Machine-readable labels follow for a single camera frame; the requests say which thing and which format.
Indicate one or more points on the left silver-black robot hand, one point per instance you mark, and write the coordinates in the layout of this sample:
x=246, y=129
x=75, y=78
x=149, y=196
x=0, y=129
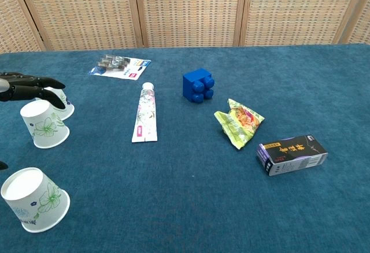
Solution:
x=23, y=89

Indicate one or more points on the white floral paper cup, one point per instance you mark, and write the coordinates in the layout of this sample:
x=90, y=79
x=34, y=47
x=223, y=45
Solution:
x=66, y=109
x=31, y=198
x=43, y=126

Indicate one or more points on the white floral toothpaste tube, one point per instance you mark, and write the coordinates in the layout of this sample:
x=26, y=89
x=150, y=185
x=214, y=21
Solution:
x=146, y=114

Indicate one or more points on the blue plastic building block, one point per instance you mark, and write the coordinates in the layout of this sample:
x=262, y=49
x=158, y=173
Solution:
x=192, y=87

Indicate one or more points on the woven wood-framed folding screen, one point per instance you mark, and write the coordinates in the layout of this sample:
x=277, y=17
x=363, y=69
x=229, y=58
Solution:
x=190, y=10

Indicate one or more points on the blue table cloth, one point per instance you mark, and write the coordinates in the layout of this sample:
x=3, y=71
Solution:
x=185, y=192

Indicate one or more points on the crumpled green snack wrapper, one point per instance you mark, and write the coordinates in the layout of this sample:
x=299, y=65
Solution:
x=240, y=123

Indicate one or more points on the black and purple carton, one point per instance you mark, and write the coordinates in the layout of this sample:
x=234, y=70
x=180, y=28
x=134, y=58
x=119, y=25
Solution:
x=289, y=154

